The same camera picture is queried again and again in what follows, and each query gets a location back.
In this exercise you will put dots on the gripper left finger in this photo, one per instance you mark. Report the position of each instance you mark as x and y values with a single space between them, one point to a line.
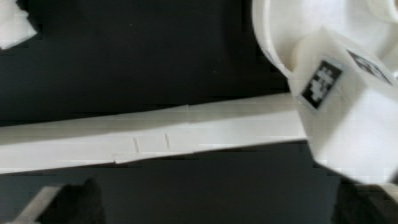
67 204

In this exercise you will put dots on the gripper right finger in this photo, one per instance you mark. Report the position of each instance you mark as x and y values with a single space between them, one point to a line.
367 203

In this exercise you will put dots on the white stool leg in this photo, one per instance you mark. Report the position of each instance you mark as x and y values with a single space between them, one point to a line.
346 94

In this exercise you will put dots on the white stool leg corner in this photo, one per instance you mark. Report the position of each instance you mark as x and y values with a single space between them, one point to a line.
17 30

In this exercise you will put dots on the white round stool seat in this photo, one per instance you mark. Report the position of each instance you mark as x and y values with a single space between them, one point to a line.
362 18

